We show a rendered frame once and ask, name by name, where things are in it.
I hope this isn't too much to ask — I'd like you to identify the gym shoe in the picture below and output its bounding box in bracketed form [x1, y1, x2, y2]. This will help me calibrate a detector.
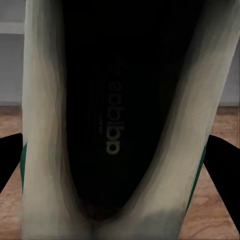
[20, 0, 240, 240]

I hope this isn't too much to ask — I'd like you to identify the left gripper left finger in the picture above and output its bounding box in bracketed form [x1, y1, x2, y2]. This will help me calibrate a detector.
[0, 133, 23, 193]

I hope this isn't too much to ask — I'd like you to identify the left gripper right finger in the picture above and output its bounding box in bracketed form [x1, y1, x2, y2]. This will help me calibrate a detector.
[203, 135, 240, 233]

